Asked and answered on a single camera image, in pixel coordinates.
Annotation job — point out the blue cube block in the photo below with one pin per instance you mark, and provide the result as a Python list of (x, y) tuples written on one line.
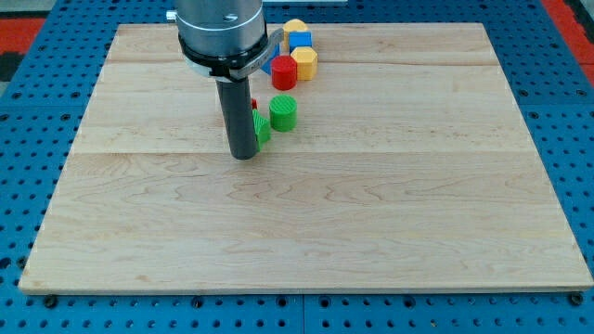
[(300, 39)]

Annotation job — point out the light wooden board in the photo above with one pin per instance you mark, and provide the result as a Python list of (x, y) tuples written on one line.
[(410, 170)]

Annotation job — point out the red cylinder block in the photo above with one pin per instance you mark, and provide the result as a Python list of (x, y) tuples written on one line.
[(283, 73)]

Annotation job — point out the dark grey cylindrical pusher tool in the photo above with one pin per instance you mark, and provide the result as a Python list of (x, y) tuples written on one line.
[(236, 105)]

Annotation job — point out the blue block behind arm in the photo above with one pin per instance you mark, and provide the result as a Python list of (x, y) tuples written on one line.
[(267, 67)]

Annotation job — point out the green cylinder block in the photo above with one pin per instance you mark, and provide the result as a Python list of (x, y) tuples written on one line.
[(283, 113)]

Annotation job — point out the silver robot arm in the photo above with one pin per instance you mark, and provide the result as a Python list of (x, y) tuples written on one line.
[(227, 40)]

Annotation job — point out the green angular block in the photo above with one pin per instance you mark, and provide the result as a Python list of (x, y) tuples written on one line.
[(262, 129)]

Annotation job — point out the yellow hexagon block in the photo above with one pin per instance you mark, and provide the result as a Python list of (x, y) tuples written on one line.
[(306, 59)]

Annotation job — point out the yellow block at back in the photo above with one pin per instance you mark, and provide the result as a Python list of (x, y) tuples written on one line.
[(294, 25)]

